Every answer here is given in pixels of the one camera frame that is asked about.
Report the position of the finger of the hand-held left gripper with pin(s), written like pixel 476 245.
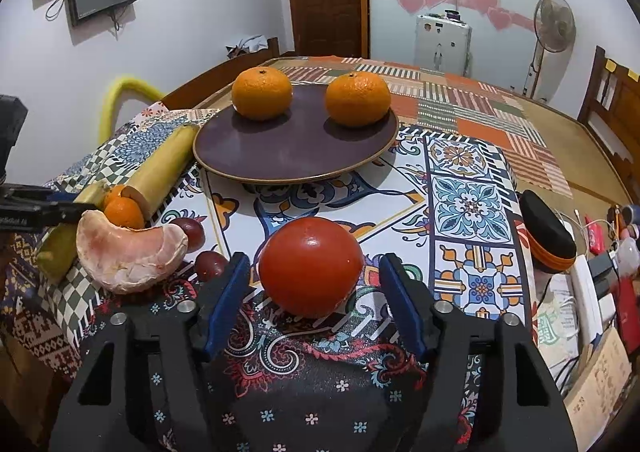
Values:
pixel 30 213

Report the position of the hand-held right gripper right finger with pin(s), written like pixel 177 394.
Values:
pixel 400 302

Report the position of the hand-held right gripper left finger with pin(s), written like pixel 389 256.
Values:
pixel 231 299

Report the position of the red tomato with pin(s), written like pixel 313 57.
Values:
pixel 310 267

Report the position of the purple round plate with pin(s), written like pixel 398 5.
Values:
pixel 295 147

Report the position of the dark red grape lower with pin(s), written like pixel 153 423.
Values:
pixel 210 266

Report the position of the dark red grape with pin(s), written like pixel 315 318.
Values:
pixel 210 266
pixel 190 232

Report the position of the short sugarcane piece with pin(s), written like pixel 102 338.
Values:
pixel 57 247

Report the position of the dark red grape upper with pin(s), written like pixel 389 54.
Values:
pixel 190 232

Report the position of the small tangerine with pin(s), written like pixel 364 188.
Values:
pixel 123 212

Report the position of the peeled pomelo segment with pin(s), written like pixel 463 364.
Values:
pixel 125 257

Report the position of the tile patterned tablecloth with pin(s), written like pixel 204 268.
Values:
pixel 465 212

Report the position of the brown knit patterned cloth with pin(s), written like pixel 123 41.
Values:
pixel 30 327

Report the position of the yellow foam tube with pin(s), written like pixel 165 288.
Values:
pixel 127 85

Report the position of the long sugarcane piece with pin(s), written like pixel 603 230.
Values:
pixel 165 162

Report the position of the white printed bag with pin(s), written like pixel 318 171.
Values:
pixel 557 322

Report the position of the black orange case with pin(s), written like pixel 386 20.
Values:
pixel 547 232

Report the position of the white power strip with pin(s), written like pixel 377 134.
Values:
pixel 586 294

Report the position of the striped patchwork tablecloth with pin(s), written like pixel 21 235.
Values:
pixel 465 107

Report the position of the red packet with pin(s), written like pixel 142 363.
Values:
pixel 595 234

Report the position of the large orange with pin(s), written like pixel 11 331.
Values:
pixel 261 92
pixel 358 100

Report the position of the cardboard box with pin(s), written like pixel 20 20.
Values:
pixel 597 382

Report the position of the light bulb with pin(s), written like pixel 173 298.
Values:
pixel 629 254

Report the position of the white appliance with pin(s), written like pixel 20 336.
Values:
pixel 441 45

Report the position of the standing fan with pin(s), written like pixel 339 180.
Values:
pixel 552 22

